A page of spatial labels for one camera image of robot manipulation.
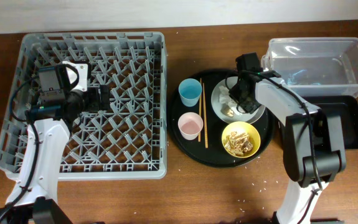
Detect grey plastic dishwasher rack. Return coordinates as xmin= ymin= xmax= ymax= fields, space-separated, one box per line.
xmin=0 ymin=32 xmax=167 ymax=181

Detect yellow bowl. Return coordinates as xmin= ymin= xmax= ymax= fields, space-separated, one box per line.
xmin=221 ymin=121 xmax=261 ymax=159

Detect round black serving tray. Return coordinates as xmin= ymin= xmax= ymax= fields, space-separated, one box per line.
xmin=167 ymin=68 xmax=277 ymax=167

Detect white ceramic plate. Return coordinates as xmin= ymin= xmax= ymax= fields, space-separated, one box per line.
xmin=210 ymin=77 xmax=265 ymax=124

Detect black rectangular waste tray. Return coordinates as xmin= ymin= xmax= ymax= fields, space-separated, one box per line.
xmin=304 ymin=95 xmax=358 ymax=149

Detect pink plastic cup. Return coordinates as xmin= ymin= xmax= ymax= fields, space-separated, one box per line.
xmin=177 ymin=112 xmax=204 ymax=140

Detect golden brown food scraps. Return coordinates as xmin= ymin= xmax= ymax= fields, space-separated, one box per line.
xmin=223 ymin=131 xmax=253 ymax=157

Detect right black camera cable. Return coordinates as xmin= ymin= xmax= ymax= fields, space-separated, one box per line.
xmin=225 ymin=70 xmax=324 ymax=224

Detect white paper napkin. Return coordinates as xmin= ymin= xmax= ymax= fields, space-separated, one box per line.
xmin=219 ymin=86 xmax=239 ymax=117

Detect clear plastic waste bin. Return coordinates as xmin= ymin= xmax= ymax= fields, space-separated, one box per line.
xmin=261 ymin=37 xmax=358 ymax=98

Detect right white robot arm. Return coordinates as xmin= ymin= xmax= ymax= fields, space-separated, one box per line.
xmin=235 ymin=70 xmax=346 ymax=223

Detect right wooden chopstick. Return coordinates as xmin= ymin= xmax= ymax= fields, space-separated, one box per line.
xmin=202 ymin=82 xmax=209 ymax=149

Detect left wooden chopstick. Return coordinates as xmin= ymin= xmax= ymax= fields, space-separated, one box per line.
xmin=198 ymin=78 xmax=203 ymax=142

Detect light blue plastic cup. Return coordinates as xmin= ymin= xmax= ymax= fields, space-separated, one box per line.
xmin=179 ymin=78 xmax=202 ymax=107

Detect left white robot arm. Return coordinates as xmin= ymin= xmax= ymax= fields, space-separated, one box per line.
xmin=0 ymin=85 xmax=110 ymax=223

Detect wooden chopstick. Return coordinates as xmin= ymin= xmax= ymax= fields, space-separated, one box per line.
xmin=198 ymin=78 xmax=203 ymax=142
xmin=202 ymin=82 xmax=209 ymax=149

